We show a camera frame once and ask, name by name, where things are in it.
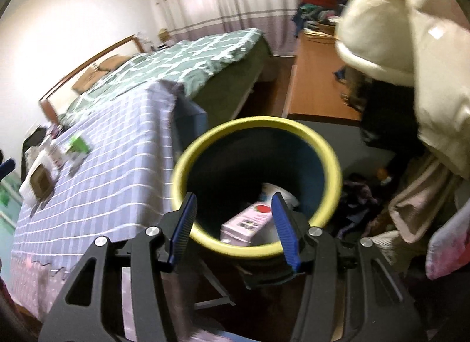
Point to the brown pillow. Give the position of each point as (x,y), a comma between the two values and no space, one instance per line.
(86,83)
(110,63)

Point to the beige cloth bag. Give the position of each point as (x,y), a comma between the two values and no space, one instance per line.
(422,202)

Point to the pink and white curtain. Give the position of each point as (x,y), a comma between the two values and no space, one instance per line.
(220,0)

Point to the yellow-rimmed dark bin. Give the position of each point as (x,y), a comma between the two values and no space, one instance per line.
(227,165)

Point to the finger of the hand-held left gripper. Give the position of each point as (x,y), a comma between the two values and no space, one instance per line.
(7,169)

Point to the cream puffer jacket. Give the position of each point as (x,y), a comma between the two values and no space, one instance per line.
(378,15)

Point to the pink floral cloth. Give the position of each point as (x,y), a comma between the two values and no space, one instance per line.
(451,246)

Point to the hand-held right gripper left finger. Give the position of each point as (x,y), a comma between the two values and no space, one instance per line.
(183,224)

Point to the pale green sliding door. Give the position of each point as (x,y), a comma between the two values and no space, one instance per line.
(7,209)

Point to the white foam netting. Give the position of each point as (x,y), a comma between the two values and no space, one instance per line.
(27,189)

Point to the tan tissue box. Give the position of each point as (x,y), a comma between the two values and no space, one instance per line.
(164,35)

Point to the mixed clothes heap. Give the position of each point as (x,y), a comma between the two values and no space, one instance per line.
(312,15)

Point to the pink carton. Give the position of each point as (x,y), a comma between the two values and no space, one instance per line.
(246,224)

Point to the blue checked tablecloth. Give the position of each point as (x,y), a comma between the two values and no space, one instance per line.
(110,165)

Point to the wooden desk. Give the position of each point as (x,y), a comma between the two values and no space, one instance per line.
(315,81)

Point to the black garment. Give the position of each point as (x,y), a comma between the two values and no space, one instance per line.
(389,118)

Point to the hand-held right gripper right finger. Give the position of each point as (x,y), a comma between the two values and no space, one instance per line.
(286,231)

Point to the green checked duvet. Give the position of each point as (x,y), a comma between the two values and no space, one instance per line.
(165,63)

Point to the wooden bed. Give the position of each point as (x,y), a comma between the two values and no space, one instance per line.
(235,88)

